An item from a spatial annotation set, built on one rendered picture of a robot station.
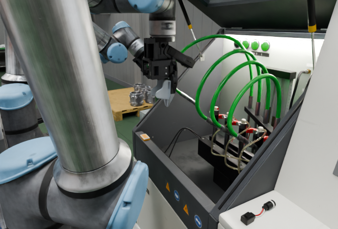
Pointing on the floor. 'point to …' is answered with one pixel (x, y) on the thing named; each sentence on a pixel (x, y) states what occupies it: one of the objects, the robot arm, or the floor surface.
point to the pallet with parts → (131, 100)
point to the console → (316, 140)
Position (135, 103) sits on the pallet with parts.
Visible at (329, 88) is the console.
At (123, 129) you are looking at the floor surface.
